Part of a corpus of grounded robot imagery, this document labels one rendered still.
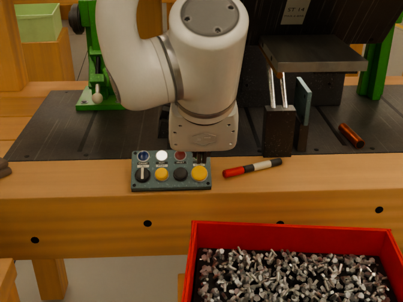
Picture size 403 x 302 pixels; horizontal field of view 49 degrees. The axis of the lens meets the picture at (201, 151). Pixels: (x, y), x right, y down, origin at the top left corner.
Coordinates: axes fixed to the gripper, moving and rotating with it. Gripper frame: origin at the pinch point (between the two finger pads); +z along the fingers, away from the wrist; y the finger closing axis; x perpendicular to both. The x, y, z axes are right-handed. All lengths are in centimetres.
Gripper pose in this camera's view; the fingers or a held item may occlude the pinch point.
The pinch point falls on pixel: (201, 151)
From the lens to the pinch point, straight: 73.4
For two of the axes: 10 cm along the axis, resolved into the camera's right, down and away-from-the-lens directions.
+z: -0.2, 4.5, 8.9
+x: -0.4, -8.9, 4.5
